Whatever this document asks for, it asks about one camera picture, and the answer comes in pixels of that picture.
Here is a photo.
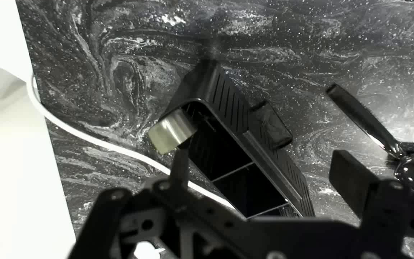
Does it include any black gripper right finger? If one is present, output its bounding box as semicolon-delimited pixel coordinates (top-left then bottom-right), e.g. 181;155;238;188
329;149;381;211

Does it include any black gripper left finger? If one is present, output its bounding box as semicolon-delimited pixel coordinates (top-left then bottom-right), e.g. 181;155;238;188
169;145;190;195

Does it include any shiny metal cup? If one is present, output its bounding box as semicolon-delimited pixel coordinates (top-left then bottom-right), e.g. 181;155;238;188
148;110;195;153

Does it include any black clamp tool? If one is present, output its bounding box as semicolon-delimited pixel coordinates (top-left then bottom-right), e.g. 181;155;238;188
326;83;414;191

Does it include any black compartment organizer box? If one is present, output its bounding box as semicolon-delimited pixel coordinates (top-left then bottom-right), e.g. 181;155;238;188
165;58;315;217

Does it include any white power cable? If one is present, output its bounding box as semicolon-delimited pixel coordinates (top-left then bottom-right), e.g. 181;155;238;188
30;74;237;209

